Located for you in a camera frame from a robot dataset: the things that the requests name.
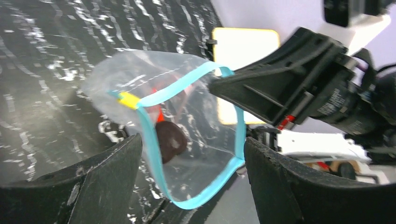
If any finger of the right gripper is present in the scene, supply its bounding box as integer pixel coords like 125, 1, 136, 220
208, 28, 345, 126

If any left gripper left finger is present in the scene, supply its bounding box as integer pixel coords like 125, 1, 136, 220
0, 135, 142, 224

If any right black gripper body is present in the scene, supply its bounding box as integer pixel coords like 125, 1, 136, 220
278, 47, 384, 135

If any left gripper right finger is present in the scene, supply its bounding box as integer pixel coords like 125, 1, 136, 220
244, 138, 396, 224

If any dark purple eggplant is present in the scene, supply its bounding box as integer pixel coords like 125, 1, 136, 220
155, 121, 187, 164

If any clear zip top bag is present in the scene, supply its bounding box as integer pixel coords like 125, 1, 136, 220
82, 49, 246, 210

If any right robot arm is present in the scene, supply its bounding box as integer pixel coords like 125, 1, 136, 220
208, 27, 396, 165

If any white board wooden frame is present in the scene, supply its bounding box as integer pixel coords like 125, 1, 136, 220
212, 28, 281, 125

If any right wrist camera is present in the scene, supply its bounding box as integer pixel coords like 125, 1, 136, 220
323, 0, 396, 28

